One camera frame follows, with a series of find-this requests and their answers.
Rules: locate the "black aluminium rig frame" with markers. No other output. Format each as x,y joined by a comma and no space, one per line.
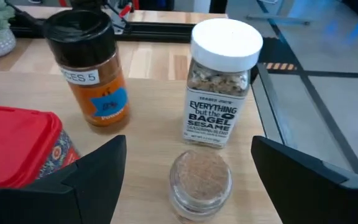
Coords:
154,31

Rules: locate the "orange spice bottle black lid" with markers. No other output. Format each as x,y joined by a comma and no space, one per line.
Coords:
98,93

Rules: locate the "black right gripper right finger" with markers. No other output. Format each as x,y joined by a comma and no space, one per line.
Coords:
315,196

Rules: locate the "bagel seasoning jar white lid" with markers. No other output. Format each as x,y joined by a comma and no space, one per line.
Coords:
213,115

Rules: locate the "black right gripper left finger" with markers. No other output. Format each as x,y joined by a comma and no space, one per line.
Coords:
57,199

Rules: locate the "wooden desk shelf black frame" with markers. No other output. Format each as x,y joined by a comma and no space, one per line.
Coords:
154,130

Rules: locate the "black mat hazard stripes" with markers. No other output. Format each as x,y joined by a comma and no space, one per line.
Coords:
275,53

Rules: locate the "red-lidded patterned spice tin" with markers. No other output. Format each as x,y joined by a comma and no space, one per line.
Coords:
14,143

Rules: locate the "grey metal furniture leg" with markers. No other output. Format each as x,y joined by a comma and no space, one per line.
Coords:
278,18

